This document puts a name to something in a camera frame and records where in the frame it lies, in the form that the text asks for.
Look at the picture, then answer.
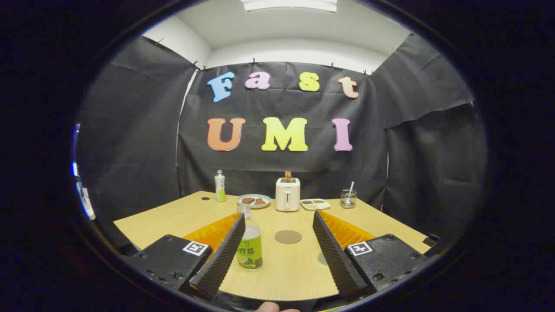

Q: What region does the green label juice bottle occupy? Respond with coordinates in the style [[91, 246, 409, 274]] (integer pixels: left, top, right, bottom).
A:
[[236, 205, 263, 270]]

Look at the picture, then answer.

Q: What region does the wooden table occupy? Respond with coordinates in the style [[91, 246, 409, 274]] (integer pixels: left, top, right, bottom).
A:
[[114, 191, 431, 302]]

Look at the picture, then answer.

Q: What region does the white divided dish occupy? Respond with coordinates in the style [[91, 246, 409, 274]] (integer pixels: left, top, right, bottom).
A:
[[300, 198, 331, 211]]

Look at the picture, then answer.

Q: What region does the white toaster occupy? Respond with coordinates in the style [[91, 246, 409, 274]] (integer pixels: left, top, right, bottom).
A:
[[275, 177, 301, 212]]

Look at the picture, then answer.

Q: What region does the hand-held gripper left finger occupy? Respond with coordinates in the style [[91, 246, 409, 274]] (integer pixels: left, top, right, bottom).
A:
[[121, 211, 246, 302]]

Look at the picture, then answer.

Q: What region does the slim white green bottle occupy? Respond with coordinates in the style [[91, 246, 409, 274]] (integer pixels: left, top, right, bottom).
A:
[[215, 169, 226, 203]]

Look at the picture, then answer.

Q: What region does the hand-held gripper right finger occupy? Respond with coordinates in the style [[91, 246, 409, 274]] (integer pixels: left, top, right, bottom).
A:
[[312, 210, 434, 302]]

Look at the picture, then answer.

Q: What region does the round brown coaster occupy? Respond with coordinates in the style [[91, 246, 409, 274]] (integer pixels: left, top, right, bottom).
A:
[[274, 230, 303, 244]]

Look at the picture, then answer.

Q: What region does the light green plate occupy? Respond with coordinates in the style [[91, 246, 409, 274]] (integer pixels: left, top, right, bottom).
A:
[[237, 194, 272, 209]]

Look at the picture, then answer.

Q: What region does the clear square holder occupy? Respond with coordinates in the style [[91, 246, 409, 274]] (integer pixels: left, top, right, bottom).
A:
[[340, 189, 358, 209]]

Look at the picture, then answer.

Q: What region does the ceiling light panel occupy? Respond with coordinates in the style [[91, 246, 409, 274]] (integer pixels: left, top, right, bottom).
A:
[[241, 0, 338, 13]]

